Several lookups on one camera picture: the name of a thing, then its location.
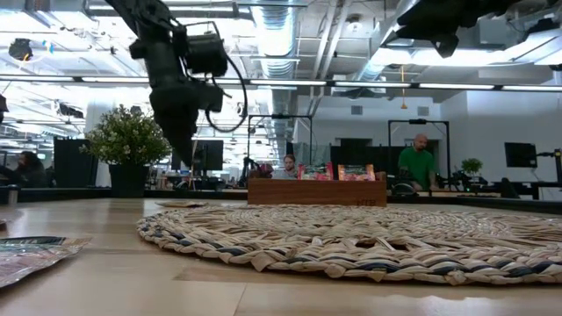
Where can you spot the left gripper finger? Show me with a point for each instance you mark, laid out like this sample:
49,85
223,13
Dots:
182,140

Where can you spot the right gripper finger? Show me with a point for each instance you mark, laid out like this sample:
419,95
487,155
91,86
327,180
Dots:
415,22

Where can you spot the red tea packet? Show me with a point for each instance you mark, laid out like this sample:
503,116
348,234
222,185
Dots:
316,173

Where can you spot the orange tea packet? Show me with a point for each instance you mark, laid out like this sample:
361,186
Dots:
355,173

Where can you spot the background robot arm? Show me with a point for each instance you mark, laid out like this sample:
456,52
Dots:
259,169
557,162
456,180

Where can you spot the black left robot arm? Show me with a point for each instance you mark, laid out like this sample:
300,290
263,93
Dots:
158,52

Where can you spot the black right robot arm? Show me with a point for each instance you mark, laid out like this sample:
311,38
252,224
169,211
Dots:
500,6

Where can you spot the black computer monitor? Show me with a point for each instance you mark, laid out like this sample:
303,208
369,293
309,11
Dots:
211,155

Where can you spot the green potted plant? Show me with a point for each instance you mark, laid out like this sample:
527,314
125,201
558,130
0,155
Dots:
127,136

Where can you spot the yellow hanging pendant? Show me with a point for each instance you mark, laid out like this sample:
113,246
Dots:
402,104

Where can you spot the person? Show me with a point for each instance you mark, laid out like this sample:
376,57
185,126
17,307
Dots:
28,169
417,164
290,167

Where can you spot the black partition panel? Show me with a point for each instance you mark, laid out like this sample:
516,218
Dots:
72,162

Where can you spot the linear ceiling light strip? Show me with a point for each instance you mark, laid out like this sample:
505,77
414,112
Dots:
285,82

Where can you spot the wooden compartment box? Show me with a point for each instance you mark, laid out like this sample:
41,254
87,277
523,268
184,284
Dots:
316,193

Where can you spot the dark partition panel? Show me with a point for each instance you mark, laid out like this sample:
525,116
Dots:
355,153

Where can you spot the small green plant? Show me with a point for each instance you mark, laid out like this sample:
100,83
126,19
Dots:
472,166

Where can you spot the black round ceiling device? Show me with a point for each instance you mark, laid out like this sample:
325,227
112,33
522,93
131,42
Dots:
19,48

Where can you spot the dark background desk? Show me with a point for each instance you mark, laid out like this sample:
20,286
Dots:
527,184

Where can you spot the round woven placemat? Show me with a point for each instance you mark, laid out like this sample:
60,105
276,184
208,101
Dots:
351,246

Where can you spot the silver ceiling duct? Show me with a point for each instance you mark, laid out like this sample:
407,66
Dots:
276,39
386,30

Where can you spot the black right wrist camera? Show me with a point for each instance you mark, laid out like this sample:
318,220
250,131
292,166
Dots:
445,46

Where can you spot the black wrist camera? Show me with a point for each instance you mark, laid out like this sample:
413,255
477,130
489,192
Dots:
445,46
213,97

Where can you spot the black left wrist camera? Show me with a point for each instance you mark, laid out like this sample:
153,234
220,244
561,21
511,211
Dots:
213,97

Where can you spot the grey wall vent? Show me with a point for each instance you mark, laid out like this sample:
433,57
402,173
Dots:
422,111
356,110

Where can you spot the black frame stand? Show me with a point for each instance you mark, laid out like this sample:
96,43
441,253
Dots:
281,117
417,121

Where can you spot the black metal rail frame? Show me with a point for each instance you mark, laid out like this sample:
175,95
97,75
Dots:
66,193

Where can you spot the black wall monitor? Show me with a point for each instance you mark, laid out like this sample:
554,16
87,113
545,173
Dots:
520,154

